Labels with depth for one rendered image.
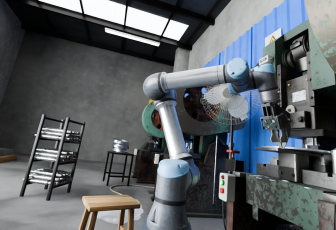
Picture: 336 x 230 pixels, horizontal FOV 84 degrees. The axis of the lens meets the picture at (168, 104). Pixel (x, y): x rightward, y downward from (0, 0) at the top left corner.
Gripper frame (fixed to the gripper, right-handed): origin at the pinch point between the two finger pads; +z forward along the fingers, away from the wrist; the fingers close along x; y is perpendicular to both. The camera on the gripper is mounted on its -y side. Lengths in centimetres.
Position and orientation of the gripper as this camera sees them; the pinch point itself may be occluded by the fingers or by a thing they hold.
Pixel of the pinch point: (282, 144)
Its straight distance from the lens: 96.3
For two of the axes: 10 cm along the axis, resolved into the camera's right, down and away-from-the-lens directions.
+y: -7.9, 1.8, -5.9
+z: 2.2, 9.8, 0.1
